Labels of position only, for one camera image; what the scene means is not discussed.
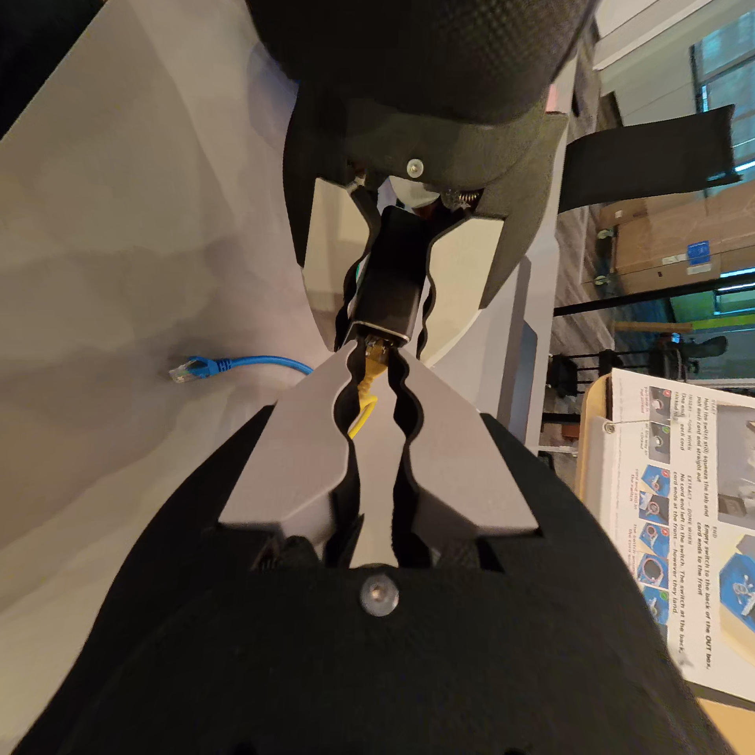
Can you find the printed instruction sheet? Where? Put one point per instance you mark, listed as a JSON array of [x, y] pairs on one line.
[[690, 501]]

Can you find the cardboard box with blue label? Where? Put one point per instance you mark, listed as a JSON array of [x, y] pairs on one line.
[[660, 236]]

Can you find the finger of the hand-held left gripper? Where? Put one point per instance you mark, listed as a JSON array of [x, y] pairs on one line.
[[463, 265], [330, 248]]

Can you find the black ethernet splitter box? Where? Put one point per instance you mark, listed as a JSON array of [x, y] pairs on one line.
[[389, 277]]

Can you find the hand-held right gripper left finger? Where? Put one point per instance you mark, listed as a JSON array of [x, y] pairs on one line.
[[289, 460]]

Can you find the black office chair backrest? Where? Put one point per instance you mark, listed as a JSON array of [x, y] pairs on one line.
[[649, 159]]

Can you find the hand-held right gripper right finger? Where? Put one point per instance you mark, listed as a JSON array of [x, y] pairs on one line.
[[466, 466]]

